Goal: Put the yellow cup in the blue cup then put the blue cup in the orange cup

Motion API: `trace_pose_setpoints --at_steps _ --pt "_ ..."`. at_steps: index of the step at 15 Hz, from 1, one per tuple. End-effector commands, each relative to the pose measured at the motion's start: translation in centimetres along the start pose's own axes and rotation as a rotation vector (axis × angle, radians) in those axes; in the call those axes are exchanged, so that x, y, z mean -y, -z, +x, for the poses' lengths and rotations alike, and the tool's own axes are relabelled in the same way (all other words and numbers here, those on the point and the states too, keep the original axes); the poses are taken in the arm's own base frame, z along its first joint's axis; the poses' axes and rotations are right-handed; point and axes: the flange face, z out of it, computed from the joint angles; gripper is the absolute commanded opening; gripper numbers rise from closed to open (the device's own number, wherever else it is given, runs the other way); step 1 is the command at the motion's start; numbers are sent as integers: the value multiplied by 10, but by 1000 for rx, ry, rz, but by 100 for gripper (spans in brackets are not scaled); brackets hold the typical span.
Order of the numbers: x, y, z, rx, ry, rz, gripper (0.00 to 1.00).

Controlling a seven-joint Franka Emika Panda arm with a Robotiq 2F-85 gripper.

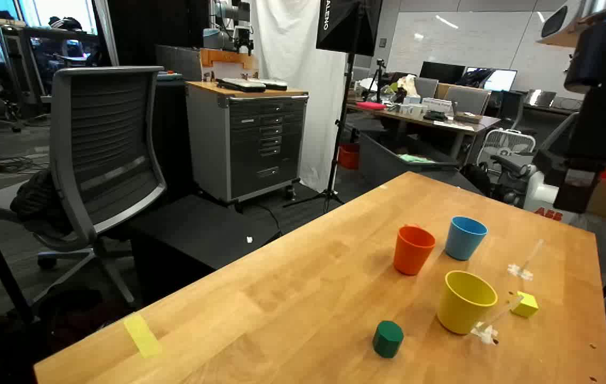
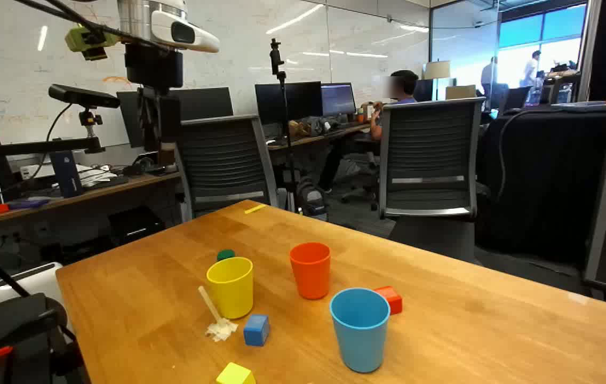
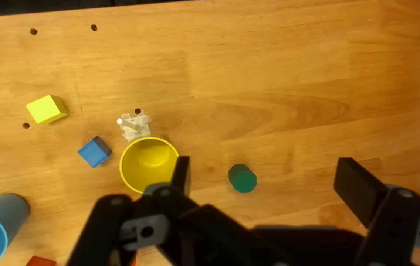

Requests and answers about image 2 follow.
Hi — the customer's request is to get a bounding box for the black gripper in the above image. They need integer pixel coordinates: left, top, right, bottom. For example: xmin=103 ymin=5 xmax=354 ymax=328
xmin=124 ymin=45 xmax=184 ymax=89

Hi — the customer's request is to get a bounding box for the yellow plastic cup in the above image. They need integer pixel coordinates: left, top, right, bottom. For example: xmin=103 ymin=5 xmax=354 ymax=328
xmin=204 ymin=256 xmax=254 ymax=319

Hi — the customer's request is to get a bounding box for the blue plastic cup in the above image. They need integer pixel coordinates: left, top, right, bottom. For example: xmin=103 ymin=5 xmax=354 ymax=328
xmin=329 ymin=288 xmax=390 ymax=374

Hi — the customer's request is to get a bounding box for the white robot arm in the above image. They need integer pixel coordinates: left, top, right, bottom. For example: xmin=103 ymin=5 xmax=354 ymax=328
xmin=118 ymin=0 xmax=220 ymax=93

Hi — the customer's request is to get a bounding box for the orange plastic cup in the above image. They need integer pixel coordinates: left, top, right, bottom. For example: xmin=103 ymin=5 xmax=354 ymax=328
xmin=291 ymin=242 xmax=330 ymax=300

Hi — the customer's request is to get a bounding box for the grey mesh office chair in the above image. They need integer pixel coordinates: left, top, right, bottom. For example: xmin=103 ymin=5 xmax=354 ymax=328
xmin=174 ymin=115 xmax=280 ymax=220

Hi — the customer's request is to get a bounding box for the black computer monitor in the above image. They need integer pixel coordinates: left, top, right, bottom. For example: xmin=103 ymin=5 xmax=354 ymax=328
xmin=254 ymin=81 xmax=322 ymax=124

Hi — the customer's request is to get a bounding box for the green cylinder block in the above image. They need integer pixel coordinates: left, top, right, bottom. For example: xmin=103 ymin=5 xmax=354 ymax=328
xmin=217 ymin=247 xmax=234 ymax=261

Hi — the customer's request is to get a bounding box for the seated person blue shirt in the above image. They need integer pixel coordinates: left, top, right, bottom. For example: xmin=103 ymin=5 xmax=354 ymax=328
xmin=317 ymin=70 xmax=419 ymax=191

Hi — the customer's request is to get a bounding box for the white stick tool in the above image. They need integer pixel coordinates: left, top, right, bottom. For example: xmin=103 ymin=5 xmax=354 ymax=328
xmin=198 ymin=285 xmax=237 ymax=342

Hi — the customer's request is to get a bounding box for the grey office chair right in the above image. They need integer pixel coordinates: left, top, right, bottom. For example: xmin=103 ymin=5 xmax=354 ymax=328
xmin=378 ymin=97 xmax=482 ymax=258

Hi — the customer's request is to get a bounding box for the blue cube block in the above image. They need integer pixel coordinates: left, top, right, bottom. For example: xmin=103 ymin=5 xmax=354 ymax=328
xmin=244 ymin=314 xmax=269 ymax=346

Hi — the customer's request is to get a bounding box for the black clamp stand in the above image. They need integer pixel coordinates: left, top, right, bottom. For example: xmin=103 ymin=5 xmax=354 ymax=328
xmin=0 ymin=267 xmax=89 ymax=384

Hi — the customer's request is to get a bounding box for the yellow cube block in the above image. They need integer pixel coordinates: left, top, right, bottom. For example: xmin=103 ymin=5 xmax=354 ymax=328
xmin=215 ymin=362 xmax=255 ymax=384

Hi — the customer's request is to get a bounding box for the red cube block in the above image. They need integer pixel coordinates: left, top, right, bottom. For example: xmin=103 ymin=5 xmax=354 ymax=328
xmin=376 ymin=285 xmax=403 ymax=315

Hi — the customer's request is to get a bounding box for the yellow green wrist camera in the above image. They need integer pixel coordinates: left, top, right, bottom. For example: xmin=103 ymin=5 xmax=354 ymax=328
xmin=63 ymin=26 xmax=118 ymax=59

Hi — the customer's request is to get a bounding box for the black camera on tripod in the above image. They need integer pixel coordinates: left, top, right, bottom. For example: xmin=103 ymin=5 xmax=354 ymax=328
xmin=48 ymin=82 xmax=120 ymax=109

